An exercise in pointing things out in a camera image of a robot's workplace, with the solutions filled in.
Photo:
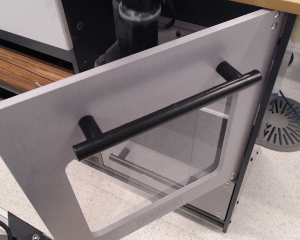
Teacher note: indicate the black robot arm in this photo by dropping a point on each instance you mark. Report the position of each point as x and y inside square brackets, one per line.
[136, 27]

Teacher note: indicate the white oven shelf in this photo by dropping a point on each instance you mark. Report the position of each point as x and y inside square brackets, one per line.
[222, 112]

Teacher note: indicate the wooden countertop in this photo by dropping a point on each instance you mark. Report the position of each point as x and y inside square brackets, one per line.
[288, 6]

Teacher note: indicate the upper wood grain bin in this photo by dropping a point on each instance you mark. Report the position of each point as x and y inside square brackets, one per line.
[24, 72]

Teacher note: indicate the grey lower oven drawer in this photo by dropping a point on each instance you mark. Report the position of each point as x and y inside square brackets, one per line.
[214, 202]

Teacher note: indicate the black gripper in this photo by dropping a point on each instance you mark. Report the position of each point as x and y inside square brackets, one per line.
[117, 51]

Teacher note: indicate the grey toy oven door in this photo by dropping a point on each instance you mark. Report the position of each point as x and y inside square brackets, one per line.
[39, 128]

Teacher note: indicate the grey round slotted base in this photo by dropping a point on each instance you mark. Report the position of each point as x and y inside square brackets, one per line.
[280, 128]

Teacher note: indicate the black bracket with screw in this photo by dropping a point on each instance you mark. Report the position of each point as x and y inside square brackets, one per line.
[21, 230]

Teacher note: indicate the black oven door handle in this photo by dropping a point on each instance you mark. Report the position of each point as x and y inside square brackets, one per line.
[98, 141]

